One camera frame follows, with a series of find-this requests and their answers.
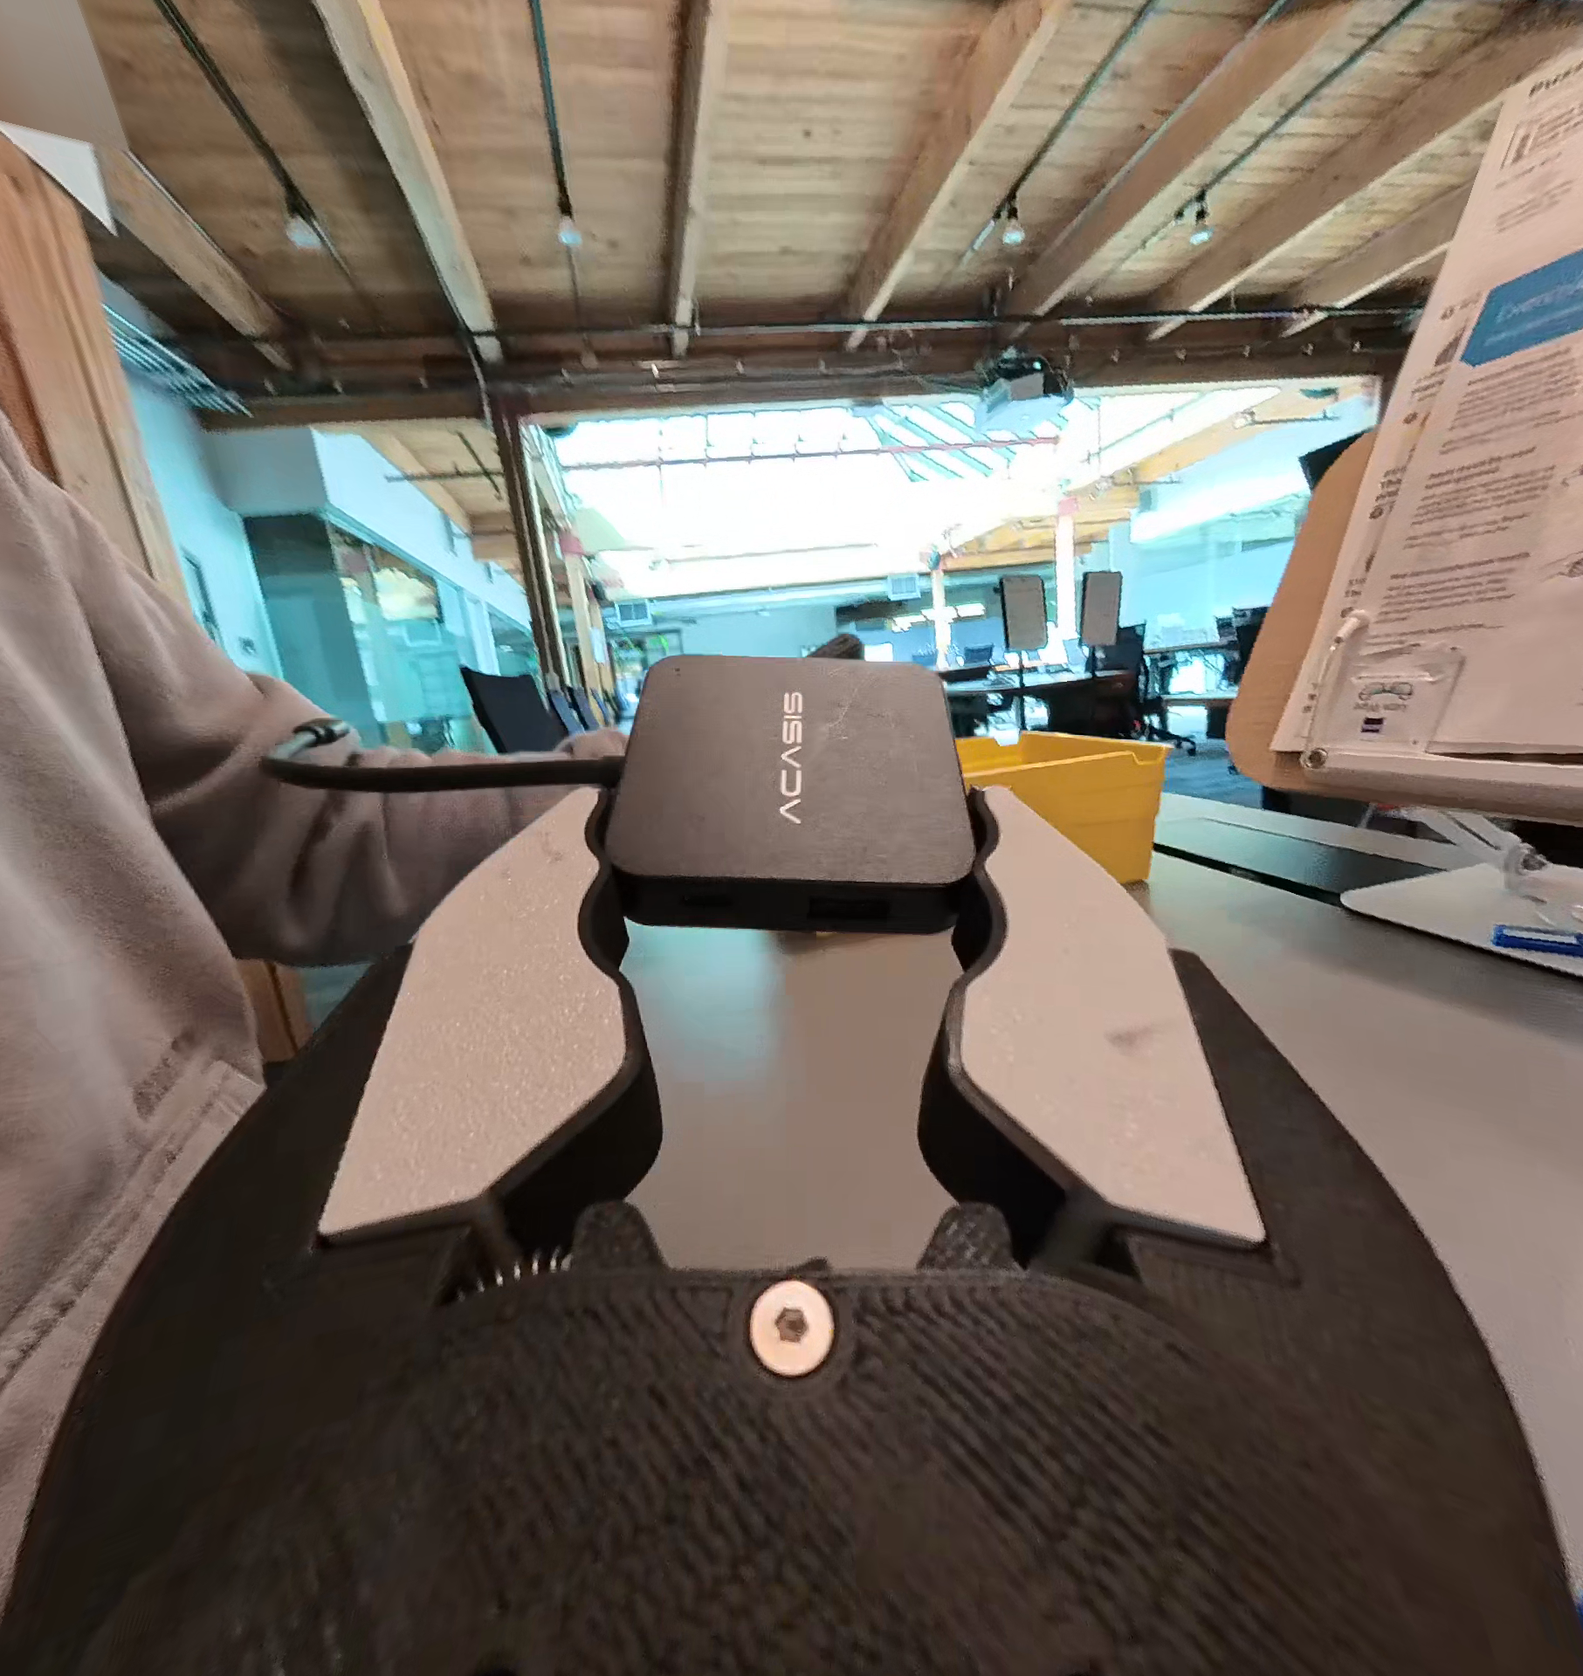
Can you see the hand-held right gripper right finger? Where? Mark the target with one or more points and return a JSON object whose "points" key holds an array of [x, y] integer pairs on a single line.
{"points": [[1094, 1035]]}

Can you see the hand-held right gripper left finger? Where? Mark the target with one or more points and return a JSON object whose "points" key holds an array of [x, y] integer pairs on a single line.
{"points": [[477, 1035]]}

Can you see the black usb hub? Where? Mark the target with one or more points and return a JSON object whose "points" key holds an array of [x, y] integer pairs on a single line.
{"points": [[765, 787]]}

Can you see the person's left forearm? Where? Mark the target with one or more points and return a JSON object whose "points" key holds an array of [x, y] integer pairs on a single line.
{"points": [[386, 838]]}

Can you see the yellow plastic bin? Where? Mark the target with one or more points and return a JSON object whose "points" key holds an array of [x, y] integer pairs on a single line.
{"points": [[1081, 799]]}

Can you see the black desk panel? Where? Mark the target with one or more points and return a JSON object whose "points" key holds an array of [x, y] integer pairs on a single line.
{"points": [[1263, 845]]}

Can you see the person in grey hoodie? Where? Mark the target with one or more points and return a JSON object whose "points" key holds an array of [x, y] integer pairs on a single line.
{"points": [[58, 1047]]}

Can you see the black standing panel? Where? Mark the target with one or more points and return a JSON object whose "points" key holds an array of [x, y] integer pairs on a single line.
{"points": [[1103, 608], [1024, 610]]}

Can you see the clear page holder clip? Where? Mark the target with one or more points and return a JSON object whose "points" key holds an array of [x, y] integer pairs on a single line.
{"points": [[1387, 701]]}

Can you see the small blue card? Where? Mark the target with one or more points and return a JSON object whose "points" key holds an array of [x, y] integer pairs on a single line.
{"points": [[1539, 940]]}

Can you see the instruction sheet on stand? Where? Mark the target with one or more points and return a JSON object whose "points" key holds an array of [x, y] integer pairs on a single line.
{"points": [[1303, 590]]}

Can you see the black monitor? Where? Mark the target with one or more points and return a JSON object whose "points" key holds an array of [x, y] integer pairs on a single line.
{"points": [[1329, 466]]}

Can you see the ceiling projector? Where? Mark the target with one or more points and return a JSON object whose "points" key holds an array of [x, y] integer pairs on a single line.
{"points": [[1024, 391]]}

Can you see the printed instruction sheet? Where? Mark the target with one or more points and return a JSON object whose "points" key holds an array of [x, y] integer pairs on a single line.
{"points": [[1513, 498]]}

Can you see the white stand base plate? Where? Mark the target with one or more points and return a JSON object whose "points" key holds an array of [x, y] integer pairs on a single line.
{"points": [[1433, 911]]}

